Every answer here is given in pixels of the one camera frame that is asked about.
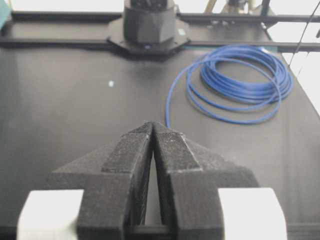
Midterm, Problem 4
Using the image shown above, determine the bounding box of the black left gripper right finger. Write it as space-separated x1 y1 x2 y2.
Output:
152 122 259 240

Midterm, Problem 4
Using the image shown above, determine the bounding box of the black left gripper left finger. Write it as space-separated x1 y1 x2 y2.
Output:
45 122 153 240

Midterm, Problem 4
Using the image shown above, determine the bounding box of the blue LAN cable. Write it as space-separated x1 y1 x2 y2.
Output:
164 44 294 131

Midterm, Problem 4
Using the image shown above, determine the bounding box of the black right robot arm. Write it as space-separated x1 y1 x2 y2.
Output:
102 0 259 240

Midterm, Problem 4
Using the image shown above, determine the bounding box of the white tape mark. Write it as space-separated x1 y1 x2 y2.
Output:
108 81 115 88

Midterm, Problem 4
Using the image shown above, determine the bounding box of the black aluminium frame rail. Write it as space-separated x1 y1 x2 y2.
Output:
0 11 320 55

